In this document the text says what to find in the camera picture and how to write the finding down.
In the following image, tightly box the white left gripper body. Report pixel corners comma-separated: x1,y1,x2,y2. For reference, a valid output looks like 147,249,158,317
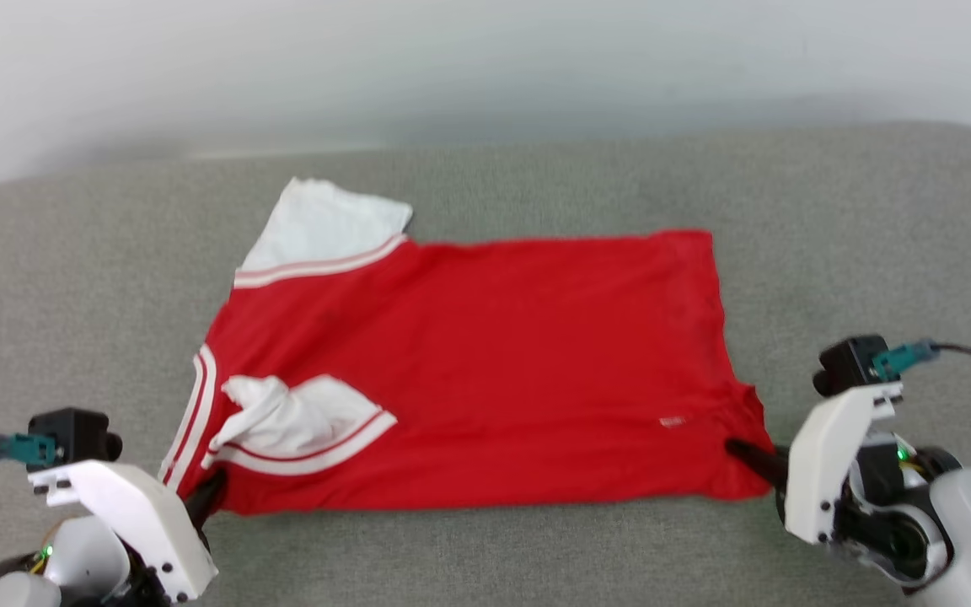
28,459,219,604

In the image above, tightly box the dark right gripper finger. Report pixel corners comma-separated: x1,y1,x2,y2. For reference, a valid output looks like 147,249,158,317
727,447,791,493
724,438,791,470

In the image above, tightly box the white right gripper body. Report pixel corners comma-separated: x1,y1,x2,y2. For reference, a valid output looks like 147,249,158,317
783,382,905,546

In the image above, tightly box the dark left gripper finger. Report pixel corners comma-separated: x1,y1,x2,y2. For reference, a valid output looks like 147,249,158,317
190,469,228,513
184,497,218,534

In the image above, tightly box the red white t-shirt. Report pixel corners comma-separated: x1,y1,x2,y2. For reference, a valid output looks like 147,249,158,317
158,176,778,518

